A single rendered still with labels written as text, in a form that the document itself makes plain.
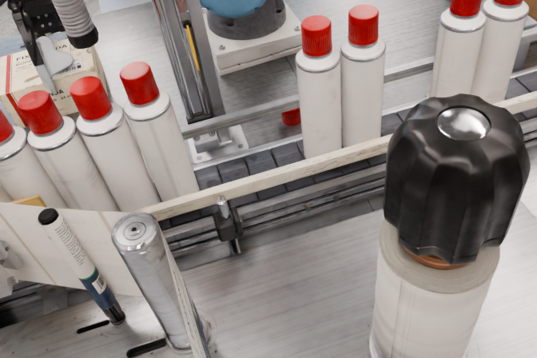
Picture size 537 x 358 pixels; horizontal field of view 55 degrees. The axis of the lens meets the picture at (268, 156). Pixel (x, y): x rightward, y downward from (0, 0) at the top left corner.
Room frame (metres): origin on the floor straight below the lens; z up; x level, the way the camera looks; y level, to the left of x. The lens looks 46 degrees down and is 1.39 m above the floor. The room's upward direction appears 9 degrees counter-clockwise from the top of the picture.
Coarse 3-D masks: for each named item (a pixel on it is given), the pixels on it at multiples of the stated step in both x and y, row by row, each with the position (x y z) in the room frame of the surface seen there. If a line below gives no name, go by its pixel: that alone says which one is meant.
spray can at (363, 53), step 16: (352, 16) 0.49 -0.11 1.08; (368, 16) 0.48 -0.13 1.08; (352, 32) 0.48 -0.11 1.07; (368, 32) 0.47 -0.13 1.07; (352, 48) 0.48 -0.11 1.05; (368, 48) 0.47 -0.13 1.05; (384, 48) 0.48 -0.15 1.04; (352, 64) 0.47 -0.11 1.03; (368, 64) 0.47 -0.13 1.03; (352, 80) 0.47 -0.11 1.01; (368, 80) 0.47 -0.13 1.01; (352, 96) 0.47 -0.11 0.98; (368, 96) 0.47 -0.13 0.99; (352, 112) 0.47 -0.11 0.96; (368, 112) 0.47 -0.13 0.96; (352, 128) 0.47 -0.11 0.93; (368, 128) 0.47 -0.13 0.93; (352, 144) 0.47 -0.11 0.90
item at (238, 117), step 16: (528, 32) 0.57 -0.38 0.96; (416, 64) 0.54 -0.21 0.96; (432, 64) 0.54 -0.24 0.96; (384, 80) 0.53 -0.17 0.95; (240, 112) 0.50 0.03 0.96; (256, 112) 0.50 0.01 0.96; (272, 112) 0.50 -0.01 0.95; (192, 128) 0.49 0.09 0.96; (208, 128) 0.49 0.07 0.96; (224, 128) 0.49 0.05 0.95
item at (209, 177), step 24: (384, 120) 0.53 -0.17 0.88; (288, 144) 0.51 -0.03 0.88; (216, 168) 0.49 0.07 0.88; (240, 168) 0.48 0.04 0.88; (264, 168) 0.48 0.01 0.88; (336, 168) 0.46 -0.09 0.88; (360, 168) 0.45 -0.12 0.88; (264, 192) 0.43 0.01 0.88; (288, 192) 0.43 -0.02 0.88; (192, 216) 0.41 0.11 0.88
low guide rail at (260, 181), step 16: (528, 96) 0.49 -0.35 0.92; (512, 112) 0.48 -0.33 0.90; (368, 144) 0.46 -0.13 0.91; (384, 144) 0.45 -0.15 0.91; (304, 160) 0.45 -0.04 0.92; (320, 160) 0.44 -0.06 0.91; (336, 160) 0.44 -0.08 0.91; (352, 160) 0.45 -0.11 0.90; (256, 176) 0.43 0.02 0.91; (272, 176) 0.43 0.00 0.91; (288, 176) 0.43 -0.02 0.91; (304, 176) 0.44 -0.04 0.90; (208, 192) 0.42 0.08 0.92; (224, 192) 0.42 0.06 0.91; (240, 192) 0.42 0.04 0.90; (144, 208) 0.41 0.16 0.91; (160, 208) 0.41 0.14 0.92; (176, 208) 0.41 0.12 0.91; (192, 208) 0.41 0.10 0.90
